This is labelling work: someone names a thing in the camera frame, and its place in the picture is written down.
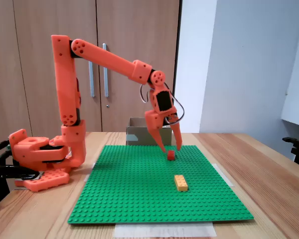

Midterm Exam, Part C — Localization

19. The black table clamp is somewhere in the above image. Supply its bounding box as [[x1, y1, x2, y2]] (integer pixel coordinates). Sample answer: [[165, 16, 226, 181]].
[[0, 165, 40, 207]]

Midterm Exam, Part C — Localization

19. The cardboard box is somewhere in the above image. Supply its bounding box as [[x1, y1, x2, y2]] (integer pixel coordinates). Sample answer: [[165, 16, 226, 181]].
[[126, 117, 173, 146]]

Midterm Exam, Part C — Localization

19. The white board panel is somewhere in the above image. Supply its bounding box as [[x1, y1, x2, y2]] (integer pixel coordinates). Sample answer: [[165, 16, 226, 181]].
[[281, 0, 299, 128]]

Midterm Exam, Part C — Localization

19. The green lego baseplate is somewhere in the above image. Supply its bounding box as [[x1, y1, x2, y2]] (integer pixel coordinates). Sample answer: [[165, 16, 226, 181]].
[[67, 145, 254, 225]]

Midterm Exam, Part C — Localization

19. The wide translucent tape strip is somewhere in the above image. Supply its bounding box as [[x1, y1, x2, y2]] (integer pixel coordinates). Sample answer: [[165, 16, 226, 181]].
[[114, 222, 217, 238]]

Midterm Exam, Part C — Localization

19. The brown wooden cabinet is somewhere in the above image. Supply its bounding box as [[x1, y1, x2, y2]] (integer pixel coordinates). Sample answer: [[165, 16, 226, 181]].
[[0, 0, 182, 207]]

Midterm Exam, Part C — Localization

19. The narrow translucent tape strip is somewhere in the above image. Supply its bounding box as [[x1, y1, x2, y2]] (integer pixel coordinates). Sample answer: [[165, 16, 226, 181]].
[[213, 163, 235, 187], [84, 163, 97, 182]]

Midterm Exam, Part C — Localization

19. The silver cabinet handle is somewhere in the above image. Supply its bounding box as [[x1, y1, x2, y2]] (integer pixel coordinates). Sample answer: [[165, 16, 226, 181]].
[[102, 43, 110, 98], [88, 60, 96, 98]]

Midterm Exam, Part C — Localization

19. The yellow lego block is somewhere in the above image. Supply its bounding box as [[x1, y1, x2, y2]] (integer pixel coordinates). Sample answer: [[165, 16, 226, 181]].
[[174, 174, 189, 192]]

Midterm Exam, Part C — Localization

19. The gripper motor cable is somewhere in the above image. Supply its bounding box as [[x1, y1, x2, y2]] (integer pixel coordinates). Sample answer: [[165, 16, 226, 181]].
[[140, 81, 185, 124]]

